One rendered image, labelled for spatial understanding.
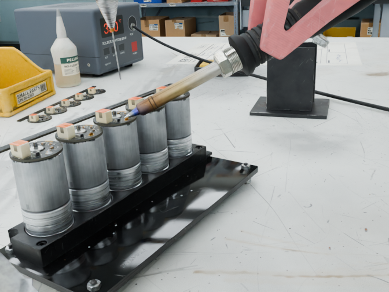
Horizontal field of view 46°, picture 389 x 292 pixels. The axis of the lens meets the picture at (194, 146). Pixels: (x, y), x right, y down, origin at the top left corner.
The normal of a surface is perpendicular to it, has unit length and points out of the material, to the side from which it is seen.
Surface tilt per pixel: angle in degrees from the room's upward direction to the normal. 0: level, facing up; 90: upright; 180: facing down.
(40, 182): 90
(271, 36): 98
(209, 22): 90
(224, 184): 0
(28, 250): 90
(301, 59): 90
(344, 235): 0
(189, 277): 0
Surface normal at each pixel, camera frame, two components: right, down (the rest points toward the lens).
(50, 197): 0.56, 0.28
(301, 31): 0.11, 0.49
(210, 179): -0.04, -0.93
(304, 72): -0.30, 0.36
